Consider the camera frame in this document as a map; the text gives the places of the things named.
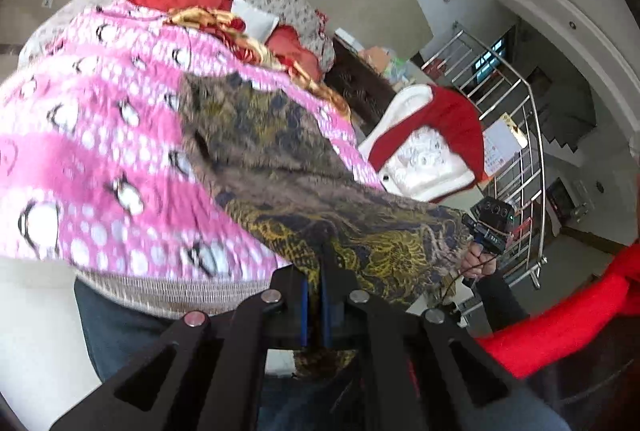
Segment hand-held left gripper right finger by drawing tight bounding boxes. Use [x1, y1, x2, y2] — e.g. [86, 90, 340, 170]
[321, 267, 571, 431]

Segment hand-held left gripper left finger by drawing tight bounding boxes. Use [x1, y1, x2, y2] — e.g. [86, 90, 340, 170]
[50, 265, 322, 431]

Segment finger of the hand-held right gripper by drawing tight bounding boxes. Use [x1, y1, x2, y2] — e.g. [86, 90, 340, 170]
[461, 212, 484, 238]

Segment brown floral garment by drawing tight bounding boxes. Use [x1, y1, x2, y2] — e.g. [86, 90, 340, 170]
[177, 71, 475, 379]

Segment person's right hand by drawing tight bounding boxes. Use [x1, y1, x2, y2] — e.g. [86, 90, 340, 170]
[459, 241, 499, 283]

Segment metal drying rack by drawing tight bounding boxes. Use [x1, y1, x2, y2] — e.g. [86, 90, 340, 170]
[420, 22, 549, 293]

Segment white paper notice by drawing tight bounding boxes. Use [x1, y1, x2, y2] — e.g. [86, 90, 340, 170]
[481, 111, 529, 178]

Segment white armchair with red cover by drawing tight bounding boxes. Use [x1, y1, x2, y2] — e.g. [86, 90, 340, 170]
[356, 82, 489, 205]

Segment red cloth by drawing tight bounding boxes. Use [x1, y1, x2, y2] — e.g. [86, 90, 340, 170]
[474, 240, 640, 380]

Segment beige woven bed cover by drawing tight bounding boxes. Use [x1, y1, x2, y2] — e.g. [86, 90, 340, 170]
[74, 260, 282, 320]

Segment dark carved wooden headboard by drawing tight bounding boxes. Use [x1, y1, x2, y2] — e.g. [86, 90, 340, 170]
[324, 34, 402, 138]

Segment pastel plastic bags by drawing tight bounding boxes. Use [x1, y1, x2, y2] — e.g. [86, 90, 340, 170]
[356, 45, 417, 80]

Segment person's blue jeans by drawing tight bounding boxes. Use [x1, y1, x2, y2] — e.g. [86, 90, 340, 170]
[74, 280, 313, 431]

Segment small red pillow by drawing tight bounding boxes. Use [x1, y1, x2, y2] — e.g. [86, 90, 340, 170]
[264, 24, 322, 78]

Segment pink penguin blanket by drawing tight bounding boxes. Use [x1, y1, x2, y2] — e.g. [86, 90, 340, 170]
[0, 1, 387, 286]

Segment gold and red satin quilt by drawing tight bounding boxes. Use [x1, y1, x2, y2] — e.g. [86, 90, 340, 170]
[164, 6, 352, 118]

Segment white folded cloth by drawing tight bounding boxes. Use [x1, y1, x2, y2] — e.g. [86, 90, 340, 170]
[230, 0, 281, 43]

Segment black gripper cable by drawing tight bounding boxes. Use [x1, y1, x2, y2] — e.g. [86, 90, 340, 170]
[439, 251, 497, 308]

